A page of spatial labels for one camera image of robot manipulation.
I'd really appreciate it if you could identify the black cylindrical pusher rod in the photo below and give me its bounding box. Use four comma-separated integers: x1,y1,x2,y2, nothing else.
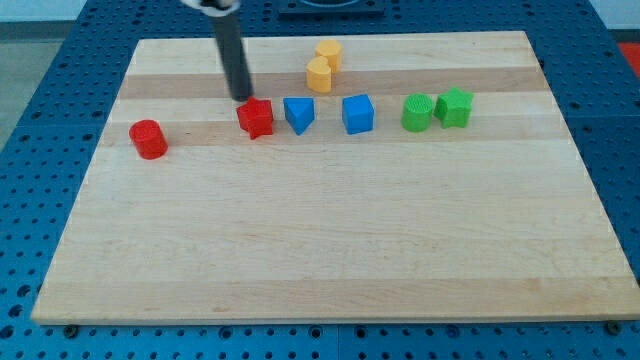
211,10,253,102

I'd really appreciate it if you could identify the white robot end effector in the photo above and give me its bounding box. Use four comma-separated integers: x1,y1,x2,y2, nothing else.
180,0,241,16

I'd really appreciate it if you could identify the red star block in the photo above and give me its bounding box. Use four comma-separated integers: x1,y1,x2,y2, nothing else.
236,97,274,140

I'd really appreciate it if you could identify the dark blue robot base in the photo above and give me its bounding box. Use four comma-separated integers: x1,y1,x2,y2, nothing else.
274,0,386,17

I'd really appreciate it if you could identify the green star block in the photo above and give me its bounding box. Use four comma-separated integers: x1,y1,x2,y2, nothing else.
434,87,474,128

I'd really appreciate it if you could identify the yellow heart block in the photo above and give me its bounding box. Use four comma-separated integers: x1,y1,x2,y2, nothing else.
305,56,332,93

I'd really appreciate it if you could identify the yellow cylinder block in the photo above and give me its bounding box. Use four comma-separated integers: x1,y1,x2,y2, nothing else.
314,39,343,73

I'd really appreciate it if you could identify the blue triangle block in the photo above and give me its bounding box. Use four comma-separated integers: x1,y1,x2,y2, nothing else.
283,97,315,135

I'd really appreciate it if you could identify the red cylinder block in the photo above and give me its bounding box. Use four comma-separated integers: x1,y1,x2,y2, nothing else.
129,119,168,160

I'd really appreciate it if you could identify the blue cube block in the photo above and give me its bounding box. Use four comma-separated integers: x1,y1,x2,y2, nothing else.
342,94,375,135

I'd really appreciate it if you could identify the green cylinder block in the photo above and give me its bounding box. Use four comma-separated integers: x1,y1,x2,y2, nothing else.
401,93,434,132

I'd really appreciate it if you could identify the wooden board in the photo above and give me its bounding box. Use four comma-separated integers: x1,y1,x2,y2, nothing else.
31,31,639,326

